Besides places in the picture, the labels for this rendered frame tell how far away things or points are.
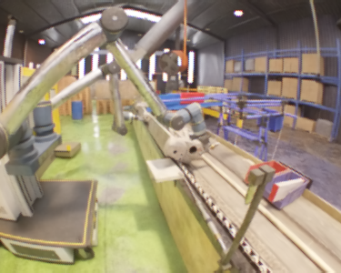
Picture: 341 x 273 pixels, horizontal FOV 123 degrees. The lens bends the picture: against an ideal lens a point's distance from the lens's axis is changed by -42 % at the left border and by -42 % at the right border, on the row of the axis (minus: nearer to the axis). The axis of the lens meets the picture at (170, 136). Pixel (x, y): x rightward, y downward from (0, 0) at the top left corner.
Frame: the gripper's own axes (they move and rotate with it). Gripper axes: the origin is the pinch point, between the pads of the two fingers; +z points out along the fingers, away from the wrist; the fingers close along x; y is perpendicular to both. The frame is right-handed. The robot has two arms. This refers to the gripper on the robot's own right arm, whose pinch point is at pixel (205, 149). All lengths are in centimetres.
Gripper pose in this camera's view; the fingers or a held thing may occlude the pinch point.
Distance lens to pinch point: 128.6
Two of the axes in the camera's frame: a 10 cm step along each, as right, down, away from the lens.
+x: -2.9, -3.0, 9.1
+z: 3.7, 8.4, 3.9
